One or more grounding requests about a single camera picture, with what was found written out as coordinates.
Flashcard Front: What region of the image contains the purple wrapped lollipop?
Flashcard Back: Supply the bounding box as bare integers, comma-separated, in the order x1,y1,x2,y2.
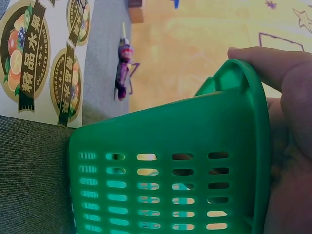
113,22,141,101

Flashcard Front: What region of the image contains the person's right hand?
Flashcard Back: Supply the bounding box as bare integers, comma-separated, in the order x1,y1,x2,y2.
227,47,312,234

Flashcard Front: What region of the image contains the green plastic basket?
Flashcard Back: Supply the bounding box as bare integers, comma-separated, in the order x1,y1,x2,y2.
68,58,271,234

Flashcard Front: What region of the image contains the brown cardboard box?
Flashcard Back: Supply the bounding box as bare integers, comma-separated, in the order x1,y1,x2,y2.
127,0,145,24

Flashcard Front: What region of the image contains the white fruit print box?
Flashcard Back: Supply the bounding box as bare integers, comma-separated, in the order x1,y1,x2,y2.
0,0,96,128

